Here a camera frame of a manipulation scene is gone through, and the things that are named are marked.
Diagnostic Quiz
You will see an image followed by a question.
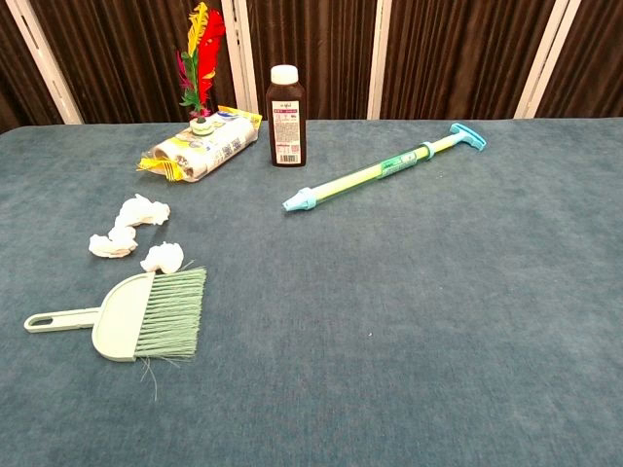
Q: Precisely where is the yellow wet wipes pack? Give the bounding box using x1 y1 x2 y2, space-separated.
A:
135 104 264 184

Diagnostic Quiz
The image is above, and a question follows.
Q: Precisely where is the colourful feather shuttlecock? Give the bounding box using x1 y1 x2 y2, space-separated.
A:
175 1 228 137

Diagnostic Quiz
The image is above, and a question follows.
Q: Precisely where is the blue felt table cover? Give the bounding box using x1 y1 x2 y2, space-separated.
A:
0 116 623 467

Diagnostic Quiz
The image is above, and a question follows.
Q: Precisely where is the dark brown pleated curtain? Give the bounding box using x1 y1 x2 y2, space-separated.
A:
0 0 623 135

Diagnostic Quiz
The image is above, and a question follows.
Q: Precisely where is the brown bottle with white cap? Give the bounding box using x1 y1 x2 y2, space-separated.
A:
265 64 308 169

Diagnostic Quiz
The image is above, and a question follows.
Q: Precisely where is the white screen frame post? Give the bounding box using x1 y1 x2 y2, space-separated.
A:
514 0 583 120
4 0 85 126
220 0 260 116
366 0 393 121

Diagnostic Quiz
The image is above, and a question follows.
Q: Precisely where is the teal and yellow pump tube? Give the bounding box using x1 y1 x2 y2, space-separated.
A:
281 122 488 213

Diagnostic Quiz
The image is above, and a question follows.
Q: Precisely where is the white paper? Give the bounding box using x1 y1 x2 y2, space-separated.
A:
88 225 139 260
114 193 172 230
139 240 186 275

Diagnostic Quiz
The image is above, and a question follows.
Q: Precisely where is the mint green hand brush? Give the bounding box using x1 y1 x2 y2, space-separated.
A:
22 261 208 403

